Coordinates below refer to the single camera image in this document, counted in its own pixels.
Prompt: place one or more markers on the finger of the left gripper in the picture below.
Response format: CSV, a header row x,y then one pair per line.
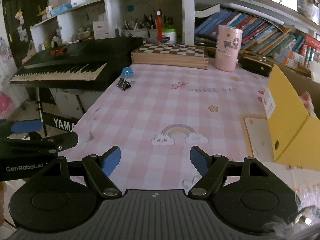
x,y
52,144
9,127

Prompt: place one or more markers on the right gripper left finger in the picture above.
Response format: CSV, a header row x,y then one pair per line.
x,y
98,169

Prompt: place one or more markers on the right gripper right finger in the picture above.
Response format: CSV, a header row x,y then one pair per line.
x,y
211,169

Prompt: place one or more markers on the pink plush pig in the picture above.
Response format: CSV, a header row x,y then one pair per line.
x,y
307,102

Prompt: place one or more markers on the keyboard stand Yamaha banner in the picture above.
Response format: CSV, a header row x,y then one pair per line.
x,y
59,122

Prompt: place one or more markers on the black binder clip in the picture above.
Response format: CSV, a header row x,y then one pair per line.
x,y
123,84

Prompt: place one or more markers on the yellow cardboard box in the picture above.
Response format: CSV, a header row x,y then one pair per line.
x,y
294,132

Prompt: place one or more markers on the black Yamaha keyboard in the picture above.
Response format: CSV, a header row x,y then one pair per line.
x,y
90,65

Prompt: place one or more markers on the blue binder clip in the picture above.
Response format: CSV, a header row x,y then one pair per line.
x,y
127,73

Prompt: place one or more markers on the dark brown wooden box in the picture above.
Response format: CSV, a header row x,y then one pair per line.
x,y
256,64

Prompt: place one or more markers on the wooden chessboard box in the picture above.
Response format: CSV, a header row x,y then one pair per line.
x,y
171,55

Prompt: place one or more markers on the pink cylindrical container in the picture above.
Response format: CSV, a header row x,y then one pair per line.
x,y
228,45

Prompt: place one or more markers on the grey pen holder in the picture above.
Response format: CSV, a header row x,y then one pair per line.
x,y
152,35

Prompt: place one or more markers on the white green lidded jar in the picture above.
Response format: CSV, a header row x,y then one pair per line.
x,y
169,35

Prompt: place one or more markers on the row of books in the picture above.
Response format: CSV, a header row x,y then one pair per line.
x,y
261,36

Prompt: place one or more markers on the white bookshelf unit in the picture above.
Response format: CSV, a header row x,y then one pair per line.
x,y
183,12

